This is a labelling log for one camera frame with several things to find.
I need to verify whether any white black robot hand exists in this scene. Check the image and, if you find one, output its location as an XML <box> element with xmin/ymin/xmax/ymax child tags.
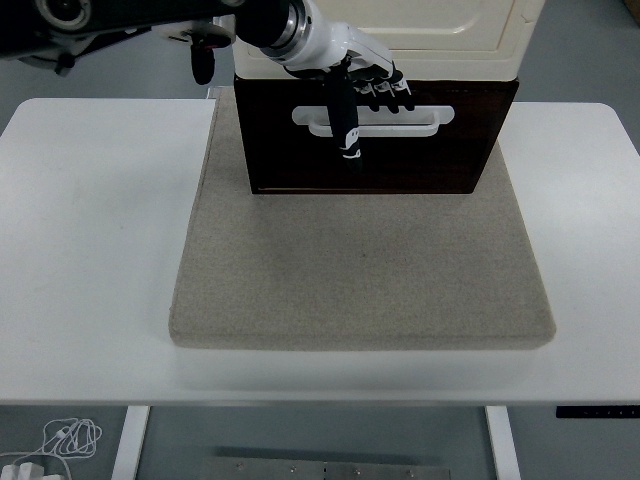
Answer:
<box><xmin>272</xmin><ymin>2</ymin><xmax>417</xmax><ymax>175</ymax></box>

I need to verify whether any white drawer handle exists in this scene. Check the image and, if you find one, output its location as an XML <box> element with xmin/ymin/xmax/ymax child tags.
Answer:
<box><xmin>291</xmin><ymin>104</ymin><xmax>455</xmax><ymax>139</ymax></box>

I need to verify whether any dark wooden drawer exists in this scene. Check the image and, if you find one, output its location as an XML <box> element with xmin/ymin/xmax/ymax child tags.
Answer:
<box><xmin>243</xmin><ymin>82</ymin><xmax>509</xmax><ymax>192</ymax></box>

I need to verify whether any dark wooden drawer housing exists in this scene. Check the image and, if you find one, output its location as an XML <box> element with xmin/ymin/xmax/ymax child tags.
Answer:
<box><xmin>233</xmin><ymin>74</ymin><xmax>520</xmax><ymax>196</ymax></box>

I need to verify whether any cream plastic cabinet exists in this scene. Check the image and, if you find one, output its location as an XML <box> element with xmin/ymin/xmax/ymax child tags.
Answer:
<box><xmin>232</xmin><ymin>0</ymin><xmax>545</xmax><ymax>82</ymax></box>

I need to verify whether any grey felt mat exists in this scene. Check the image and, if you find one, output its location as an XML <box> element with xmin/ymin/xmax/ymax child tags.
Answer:
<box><xmin>167</xmin><ymin>87</ymin><xmax>558</xmax><ymax>353</ymax></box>

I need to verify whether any grey metal plate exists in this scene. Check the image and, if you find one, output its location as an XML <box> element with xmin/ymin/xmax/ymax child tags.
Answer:
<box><xmin>198</xmin><ymin>455</ymin><xmax>454</xmax><ymax>480</ymax></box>

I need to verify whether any white table leg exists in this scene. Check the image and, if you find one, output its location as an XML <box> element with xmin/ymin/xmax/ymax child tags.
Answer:
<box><xmin>484</xmin><ymin>405</ymin><xmax>522</xmax><ymax>480</ymax></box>
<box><xmin>109</xmin><ymin>405</ymin><xmax>151</xmax><ymax>480</ymax></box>

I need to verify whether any black table control panel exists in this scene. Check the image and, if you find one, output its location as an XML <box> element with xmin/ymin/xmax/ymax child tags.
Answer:
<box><xmin>555</xmin><ymin>405</ymin><xmax>640</xmax><ymax>420</ymax></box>

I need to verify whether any white charger plug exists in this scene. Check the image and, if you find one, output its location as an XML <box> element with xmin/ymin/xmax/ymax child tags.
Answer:
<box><xmin>2</xmin><ymin>462</ymin><xmax>46</xmax><ymax>480</ymax></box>

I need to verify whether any white coiled cable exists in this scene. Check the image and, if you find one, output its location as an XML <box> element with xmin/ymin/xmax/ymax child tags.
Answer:
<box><xmin>0</xmin><ymin>417</ymin><xmax>104</xmax><ymax>480</ymax></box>

